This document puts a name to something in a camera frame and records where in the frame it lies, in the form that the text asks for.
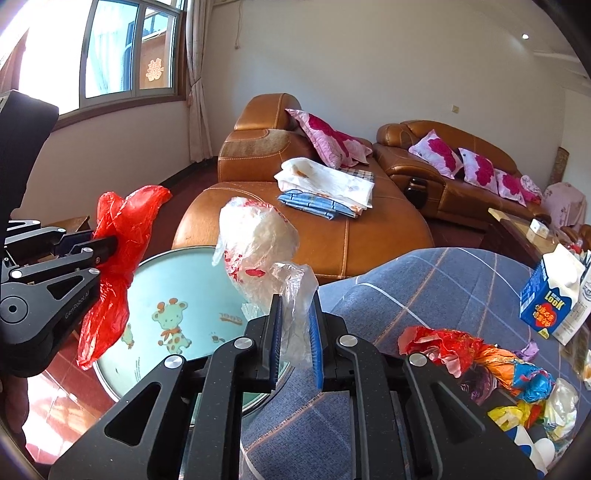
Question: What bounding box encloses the red orange snack wrapper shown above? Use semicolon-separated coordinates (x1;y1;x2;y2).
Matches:
398;326;555;403

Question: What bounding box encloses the white tall milk carton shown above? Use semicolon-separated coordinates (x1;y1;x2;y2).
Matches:
553;251;591;346

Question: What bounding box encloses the light blue cartoon trash bin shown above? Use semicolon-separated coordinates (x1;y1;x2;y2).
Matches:
91;244;297;416

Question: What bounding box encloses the folded white cloth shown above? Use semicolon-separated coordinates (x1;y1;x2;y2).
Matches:
274;157;375;214

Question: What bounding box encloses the pink pillow on sofa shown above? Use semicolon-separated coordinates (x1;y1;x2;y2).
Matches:
495;169;526;206
459;148;498;195
409;129;463;179

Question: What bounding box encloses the brown leather chaise sofa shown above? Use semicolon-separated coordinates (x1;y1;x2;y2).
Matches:
172;93;434;283

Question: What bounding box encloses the red plastic bag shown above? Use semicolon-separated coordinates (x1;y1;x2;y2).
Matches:
76;185;172;370

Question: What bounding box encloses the folded blue striped cloth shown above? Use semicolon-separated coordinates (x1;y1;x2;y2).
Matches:
277;189;358;220

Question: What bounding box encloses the pink pillow right on sofa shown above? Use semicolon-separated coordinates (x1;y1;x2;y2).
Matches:
495;169;526;206

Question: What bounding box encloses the pink floral pillow on chaise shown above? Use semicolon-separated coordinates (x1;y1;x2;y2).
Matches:
287;109;373;170

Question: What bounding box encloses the blue Look milk carton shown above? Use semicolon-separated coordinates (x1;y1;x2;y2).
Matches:
519;244;585;346

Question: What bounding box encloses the wooden coffee table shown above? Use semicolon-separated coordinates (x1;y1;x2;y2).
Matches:
480;208;560;269

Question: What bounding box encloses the white green plastic bag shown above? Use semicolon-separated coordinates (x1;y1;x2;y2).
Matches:
543;378;579;442

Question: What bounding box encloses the pink cloth covered object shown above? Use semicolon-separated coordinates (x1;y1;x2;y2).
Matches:
542;182;587;230

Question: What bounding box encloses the clear white plastic bag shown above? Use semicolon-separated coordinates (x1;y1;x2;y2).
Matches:
211;197;318;369

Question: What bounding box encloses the white tissue box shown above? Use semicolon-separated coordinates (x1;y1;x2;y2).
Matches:
527;219;550;239

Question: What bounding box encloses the pink pillow left on sofa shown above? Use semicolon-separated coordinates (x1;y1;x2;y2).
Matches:
409;129;463;179

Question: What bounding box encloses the purple crumpled wrapper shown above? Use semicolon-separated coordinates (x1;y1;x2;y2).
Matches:
514;340;539;363

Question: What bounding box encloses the window with frame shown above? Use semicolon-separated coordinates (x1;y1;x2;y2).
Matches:
1;0;187;121

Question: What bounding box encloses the brown leather long sofa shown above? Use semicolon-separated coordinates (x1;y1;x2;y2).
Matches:
374;120;551;230

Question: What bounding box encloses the pink pillow middle on sofa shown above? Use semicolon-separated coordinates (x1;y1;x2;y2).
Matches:
459;148;498;195

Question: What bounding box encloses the beige curtain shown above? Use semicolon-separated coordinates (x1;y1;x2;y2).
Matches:
185;0;213;163

